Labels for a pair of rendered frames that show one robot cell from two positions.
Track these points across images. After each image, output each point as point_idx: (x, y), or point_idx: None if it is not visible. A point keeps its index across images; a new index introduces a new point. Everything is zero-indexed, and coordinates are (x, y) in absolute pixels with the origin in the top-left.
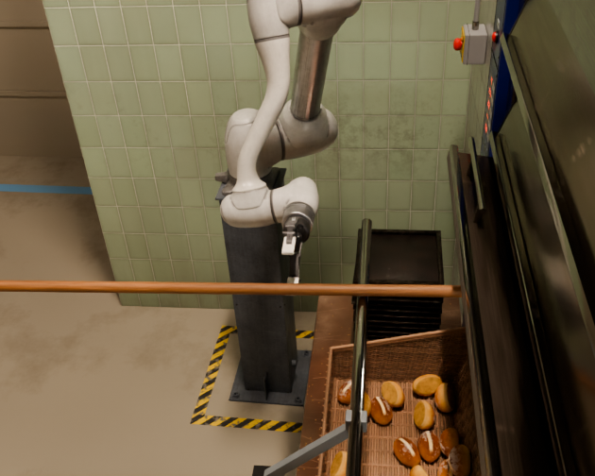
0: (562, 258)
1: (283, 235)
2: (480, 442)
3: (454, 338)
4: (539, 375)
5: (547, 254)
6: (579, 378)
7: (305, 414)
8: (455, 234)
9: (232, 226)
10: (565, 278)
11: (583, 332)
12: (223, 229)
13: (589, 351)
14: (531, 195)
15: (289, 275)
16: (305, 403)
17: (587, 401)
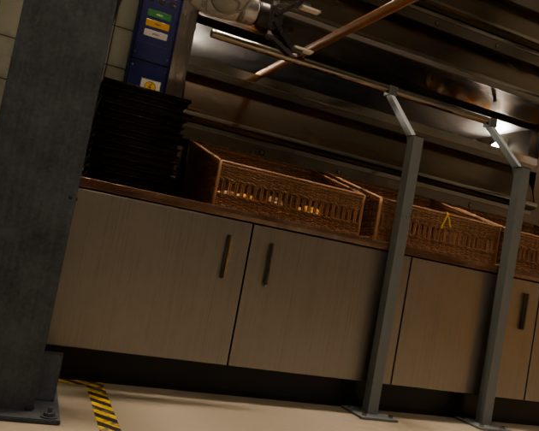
0: (348, 13)
1: (303, 2)
2: (419, 58)
3: (192, 152)
4: None
5: (337, 15)
6: (398, 38)
7: (262, 215)
8: (297, 18)
9: (250, 2)
10: (358, 18)
11: (385, 26)
12: (107, 50)
13: (393, 29)
14: (293, 1)
15: (292, 44)
16: (250, 212)
17: (407, 40)
